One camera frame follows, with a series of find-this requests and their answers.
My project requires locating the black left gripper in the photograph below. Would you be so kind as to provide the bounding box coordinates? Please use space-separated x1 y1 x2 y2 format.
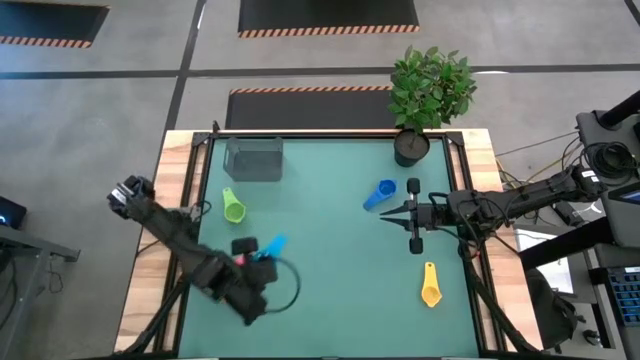
219 236 281 326

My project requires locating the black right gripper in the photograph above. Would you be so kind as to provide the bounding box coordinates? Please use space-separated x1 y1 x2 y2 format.
378 177 450 255

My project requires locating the light blue measuring cup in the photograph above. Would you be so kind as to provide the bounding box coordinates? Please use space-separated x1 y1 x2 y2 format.
252 233 290 264

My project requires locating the green measuring cup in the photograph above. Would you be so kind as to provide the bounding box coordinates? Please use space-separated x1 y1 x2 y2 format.
221 186 247 225

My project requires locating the yellow measuring cup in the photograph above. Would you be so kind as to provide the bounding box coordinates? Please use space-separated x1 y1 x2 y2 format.
420 261 444 309

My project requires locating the gray mesh basket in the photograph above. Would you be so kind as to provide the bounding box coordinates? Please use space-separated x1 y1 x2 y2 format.
222 136 285 183

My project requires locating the black plant pot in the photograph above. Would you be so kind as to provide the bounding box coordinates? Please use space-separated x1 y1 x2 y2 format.
392 128 432 169

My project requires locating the green leafy plant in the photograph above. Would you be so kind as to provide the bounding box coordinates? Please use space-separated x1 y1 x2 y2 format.
387 44 479 135

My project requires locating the black striped-edge floor mat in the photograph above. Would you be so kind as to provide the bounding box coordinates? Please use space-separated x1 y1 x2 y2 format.
0 0 111 50
237 0 421 40
224 85 401 131

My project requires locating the white board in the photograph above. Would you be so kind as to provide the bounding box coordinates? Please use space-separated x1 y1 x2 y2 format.
513 227 576 296

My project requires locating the black bag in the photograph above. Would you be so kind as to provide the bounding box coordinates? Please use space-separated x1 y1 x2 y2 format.
524 267 586 351

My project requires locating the gray equipment stand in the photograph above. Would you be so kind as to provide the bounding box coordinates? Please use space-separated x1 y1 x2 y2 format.
574 89 640 251

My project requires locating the small blue screen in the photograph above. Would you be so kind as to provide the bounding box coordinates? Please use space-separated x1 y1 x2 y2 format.
607 180 640 206

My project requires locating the blue-keyed control device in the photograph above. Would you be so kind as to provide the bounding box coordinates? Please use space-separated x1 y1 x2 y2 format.
604 264 640 329

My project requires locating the dark gray desk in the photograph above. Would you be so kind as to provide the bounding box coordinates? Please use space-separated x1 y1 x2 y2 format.
0 223 81 360

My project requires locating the black monitor with logo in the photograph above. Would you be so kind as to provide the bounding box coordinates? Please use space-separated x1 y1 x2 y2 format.
0 195 29 230

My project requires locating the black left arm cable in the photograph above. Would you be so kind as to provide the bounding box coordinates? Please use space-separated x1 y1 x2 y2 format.
262 255 302 315

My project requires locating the coiled black cable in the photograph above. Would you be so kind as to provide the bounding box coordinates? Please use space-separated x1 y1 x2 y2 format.
582 141 640 182

